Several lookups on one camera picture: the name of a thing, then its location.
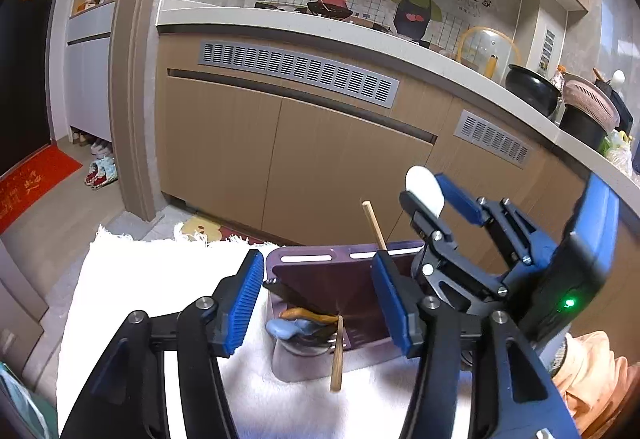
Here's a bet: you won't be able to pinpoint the white plastic spoon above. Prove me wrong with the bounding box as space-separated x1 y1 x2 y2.
405 165 445 217

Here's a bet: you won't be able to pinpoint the wooden chopstick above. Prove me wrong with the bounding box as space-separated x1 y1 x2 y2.
330 315 344 393
361 200 387 251

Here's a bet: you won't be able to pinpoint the blue plastic spoon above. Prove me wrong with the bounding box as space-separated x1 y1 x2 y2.
265 318 321 341

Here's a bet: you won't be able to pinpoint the orange sleeved forearm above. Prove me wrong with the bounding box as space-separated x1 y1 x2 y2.
552 331 639 438

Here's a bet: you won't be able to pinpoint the purple plastic utensil bin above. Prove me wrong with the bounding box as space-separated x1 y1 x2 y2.
266 244 401 383

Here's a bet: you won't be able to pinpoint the white towel table cover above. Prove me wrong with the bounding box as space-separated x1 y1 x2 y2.
56 228 418 438

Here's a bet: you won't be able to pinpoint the black cooking pot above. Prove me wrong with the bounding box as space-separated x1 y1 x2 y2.
504 64 561 118

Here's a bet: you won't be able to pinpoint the glass pot lid yellow rim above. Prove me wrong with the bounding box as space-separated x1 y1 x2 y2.
454 26 522 84

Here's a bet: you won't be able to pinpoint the pink bowl stack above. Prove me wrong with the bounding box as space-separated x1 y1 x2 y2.
563 76 620 133

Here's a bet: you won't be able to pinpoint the slippers on floor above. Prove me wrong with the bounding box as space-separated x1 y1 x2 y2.
85 155 118 190

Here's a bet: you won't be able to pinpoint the red door mat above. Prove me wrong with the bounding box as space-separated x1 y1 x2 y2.
0 145 81 233

